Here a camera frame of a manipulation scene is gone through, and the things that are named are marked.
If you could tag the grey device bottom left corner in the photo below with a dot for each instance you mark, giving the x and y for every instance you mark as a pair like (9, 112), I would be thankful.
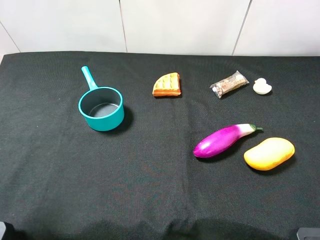
(3, 229)

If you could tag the purple toy eggplant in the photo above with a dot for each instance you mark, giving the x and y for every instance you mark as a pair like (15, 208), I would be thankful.
(223, 139)

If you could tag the yellow toy mango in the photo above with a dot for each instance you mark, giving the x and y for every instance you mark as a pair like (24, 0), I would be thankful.
(269, 154)

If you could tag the white rubber duck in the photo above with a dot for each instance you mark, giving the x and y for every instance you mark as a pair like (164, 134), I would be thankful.
(261, 87)

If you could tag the black tablecloth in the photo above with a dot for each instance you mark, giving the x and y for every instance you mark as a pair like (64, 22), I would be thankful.
(62, 180)

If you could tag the teal toy saucepan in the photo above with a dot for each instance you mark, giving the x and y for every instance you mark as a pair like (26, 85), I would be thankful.
(102, 106)

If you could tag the wrapped chocolate snack bar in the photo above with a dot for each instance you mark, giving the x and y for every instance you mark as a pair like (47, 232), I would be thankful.
(228, 84)

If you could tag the orange toy waffle slice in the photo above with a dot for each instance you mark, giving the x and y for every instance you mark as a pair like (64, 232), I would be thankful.
(167, 86)

